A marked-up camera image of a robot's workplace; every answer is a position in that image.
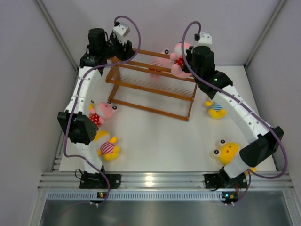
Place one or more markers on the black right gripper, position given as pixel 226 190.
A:
pixel 189 54

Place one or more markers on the perforated grey cable duct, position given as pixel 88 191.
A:
pixel 141 196

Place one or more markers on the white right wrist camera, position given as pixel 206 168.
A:
pixel 203 39

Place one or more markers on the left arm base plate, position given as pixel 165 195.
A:
pixel 97 181

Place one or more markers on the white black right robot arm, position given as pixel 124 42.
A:
pixel 263 140

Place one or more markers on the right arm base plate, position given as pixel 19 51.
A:
pixel 215 181

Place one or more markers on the yellow pink-striped toy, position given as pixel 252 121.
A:
pixel 226 152
pixel 106 145

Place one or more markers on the yellow pink-striped toy right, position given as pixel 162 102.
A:
pixel 226 152

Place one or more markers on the brown wooden shelf rack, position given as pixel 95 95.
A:
pixel 135 75

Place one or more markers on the yellow pink-striped toy left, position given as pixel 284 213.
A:
pixel 106 145

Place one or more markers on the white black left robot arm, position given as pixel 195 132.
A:
pixel 78 128

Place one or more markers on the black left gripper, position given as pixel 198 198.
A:
pixel 123 55

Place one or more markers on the yellow blue-striped toy right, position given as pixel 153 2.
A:
pixel 215 110

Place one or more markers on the pink red-dotted toy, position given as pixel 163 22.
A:
pixel 101 112
pixel 162 62
pixel 178 62

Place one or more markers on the aluminium front rail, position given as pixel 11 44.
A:
pixel 158 180

